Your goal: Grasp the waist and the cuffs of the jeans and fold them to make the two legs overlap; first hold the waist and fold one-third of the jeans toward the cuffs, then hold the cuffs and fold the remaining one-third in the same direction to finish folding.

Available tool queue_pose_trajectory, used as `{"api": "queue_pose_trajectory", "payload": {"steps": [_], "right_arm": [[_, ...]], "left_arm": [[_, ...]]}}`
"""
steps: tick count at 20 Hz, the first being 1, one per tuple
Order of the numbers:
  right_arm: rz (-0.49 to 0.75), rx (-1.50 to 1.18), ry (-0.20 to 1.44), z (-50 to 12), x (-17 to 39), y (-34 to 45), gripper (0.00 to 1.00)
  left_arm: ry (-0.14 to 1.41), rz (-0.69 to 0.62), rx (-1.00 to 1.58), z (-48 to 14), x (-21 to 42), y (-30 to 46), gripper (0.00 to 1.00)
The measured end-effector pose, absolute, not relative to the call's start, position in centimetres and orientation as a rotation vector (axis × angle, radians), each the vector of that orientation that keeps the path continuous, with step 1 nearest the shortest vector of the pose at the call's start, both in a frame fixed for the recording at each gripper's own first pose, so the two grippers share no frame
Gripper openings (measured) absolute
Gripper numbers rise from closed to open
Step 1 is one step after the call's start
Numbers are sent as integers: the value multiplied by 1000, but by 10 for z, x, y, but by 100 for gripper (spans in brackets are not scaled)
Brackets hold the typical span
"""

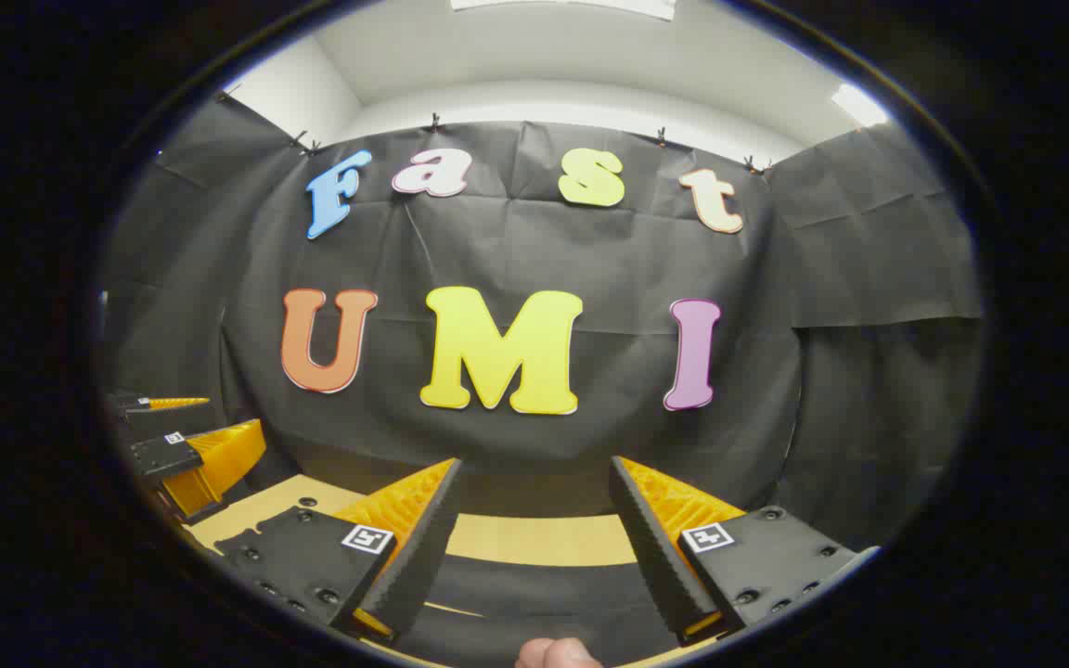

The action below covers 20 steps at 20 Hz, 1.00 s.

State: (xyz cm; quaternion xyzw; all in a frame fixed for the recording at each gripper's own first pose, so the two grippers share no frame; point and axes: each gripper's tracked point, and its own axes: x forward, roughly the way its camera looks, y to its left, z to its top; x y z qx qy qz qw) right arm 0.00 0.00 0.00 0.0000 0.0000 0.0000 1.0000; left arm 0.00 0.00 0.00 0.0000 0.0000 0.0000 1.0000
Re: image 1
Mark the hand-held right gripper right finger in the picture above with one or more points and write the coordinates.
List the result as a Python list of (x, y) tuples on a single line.
[(650, 557)]

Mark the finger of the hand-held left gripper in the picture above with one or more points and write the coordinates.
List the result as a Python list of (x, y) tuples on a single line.
[(163, 455), (140, 405)]

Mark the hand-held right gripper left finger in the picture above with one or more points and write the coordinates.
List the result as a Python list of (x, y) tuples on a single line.
[(423, 557)]

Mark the small ceiling light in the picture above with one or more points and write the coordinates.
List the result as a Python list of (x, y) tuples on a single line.
[(859, 104)]

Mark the long ceiling light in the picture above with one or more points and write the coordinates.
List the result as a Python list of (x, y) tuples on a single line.
[(562, 5)]

